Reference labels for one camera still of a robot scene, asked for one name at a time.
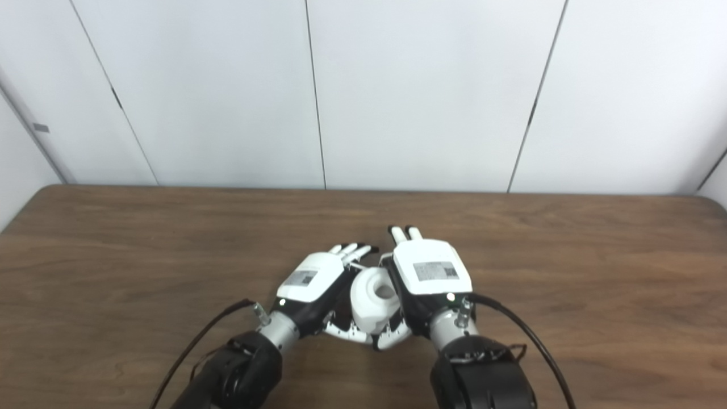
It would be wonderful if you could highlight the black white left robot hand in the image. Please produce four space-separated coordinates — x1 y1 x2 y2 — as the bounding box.
275 243 380 344

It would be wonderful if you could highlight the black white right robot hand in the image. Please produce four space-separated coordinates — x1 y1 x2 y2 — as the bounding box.
375 226 473 351

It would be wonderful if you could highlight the black flanged holder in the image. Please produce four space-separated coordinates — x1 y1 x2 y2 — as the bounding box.
331 293 357 331

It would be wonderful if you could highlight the round white block with holes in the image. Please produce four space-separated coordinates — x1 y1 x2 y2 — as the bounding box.
350 268 401 334

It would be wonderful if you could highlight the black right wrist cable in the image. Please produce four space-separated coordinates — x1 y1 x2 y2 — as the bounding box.
465 294 577 409

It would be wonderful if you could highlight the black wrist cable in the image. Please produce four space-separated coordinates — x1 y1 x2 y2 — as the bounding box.
465 294 577 409
149 299 254 409

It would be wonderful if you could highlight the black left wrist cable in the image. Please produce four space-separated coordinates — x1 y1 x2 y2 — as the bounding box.
149 299 254 409

